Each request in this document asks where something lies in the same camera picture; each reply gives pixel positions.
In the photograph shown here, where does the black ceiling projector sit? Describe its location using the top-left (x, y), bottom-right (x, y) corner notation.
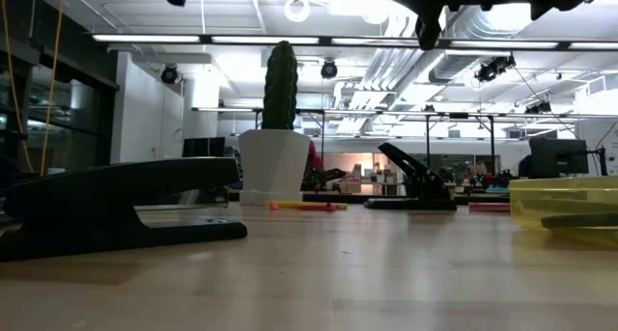
top-left (474, 54), bottom-right (517, 84)

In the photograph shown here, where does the green cactus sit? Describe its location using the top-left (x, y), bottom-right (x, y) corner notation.
top-left (261, 40), bottom-right (299, 132)

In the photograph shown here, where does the black hole punch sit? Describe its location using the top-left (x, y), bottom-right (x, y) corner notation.
top-left (363, 141), bottom-right (459, 211)

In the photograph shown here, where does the black computer monitor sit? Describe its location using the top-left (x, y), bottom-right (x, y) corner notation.
top-left (182, 136), bottom-right (227, 159)
top-left (528, 136), bottom-right (590, 179)

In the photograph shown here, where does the red flat stick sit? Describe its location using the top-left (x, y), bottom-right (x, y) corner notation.
top-left (467, 202), bottom-right (512, 213)

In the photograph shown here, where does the white hexagonal plant pot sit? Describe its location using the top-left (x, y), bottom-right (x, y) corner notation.
top-left (238, 128), bottom-right (312, 207)

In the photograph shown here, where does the yellow transparent pencil case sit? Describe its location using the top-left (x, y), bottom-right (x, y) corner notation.
top-left (509, 176), bottom-right (618, 249)

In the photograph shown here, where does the yellow highlighter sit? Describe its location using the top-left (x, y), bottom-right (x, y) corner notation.
top-left (264, 200), bottom-right (349, 212)

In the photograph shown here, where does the ceiling light strip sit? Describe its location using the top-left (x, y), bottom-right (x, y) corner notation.
top-left (91, 33), bottom-right (618, 51)

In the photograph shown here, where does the black stapler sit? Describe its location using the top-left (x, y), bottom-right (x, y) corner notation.
top-left (0, 156), bottom-right (249, 263)

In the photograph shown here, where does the white hanging ring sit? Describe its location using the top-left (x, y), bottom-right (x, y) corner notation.
top-left (283, 0), bottom-right (312, 24)

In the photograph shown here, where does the black metal table frame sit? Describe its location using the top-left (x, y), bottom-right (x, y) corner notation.
top-left (226, 189), bottom-right (513, 207)

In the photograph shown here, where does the yellow cable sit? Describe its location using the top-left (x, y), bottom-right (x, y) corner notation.
top-left (0, 0), bottom-right (67, 177)

